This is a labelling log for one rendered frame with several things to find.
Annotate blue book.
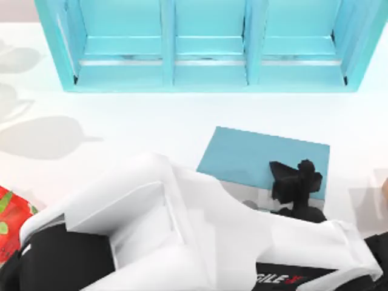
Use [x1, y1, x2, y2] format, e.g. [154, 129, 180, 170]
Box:
[196, 125, 331, 213]

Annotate light blue rack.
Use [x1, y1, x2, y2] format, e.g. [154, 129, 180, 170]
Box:
[33, 0, 388, 95]

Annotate red and green book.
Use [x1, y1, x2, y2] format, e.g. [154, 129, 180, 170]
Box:
[0, 185, 39, 269]

